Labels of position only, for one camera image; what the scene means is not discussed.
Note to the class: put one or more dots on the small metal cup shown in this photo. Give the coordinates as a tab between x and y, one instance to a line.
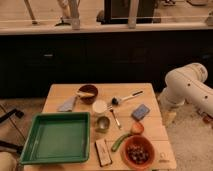
103	124

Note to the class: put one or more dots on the metal spoon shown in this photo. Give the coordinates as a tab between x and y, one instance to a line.
115	118

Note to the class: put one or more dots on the white cup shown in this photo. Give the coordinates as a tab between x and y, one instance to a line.
99	107

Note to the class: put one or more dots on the black white eraser block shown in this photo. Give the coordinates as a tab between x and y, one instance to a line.
103	153

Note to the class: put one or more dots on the green cucumber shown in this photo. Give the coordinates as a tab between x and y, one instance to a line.
118	142

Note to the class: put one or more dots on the terracotta bowl with grapes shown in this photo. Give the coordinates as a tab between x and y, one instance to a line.
137	153

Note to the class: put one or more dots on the wooden spoon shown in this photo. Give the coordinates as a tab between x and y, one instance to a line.
84	94

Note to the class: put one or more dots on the orange peach fruit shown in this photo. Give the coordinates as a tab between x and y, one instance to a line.
137	128

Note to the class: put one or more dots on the dish brush white handle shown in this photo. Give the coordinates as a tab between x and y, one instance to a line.
117	100

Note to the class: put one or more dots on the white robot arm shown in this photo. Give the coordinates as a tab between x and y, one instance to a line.
186	84

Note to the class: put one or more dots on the green plastic tray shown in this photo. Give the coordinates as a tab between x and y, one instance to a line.
57	138

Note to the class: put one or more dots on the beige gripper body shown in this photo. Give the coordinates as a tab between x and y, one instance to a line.
168	117

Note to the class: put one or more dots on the dark brown bowl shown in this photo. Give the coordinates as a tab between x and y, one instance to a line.
91	89

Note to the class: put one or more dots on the blue sponge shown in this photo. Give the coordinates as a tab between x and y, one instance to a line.
139	113

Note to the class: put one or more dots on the grey folded cloth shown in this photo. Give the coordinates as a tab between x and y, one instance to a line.
68	105

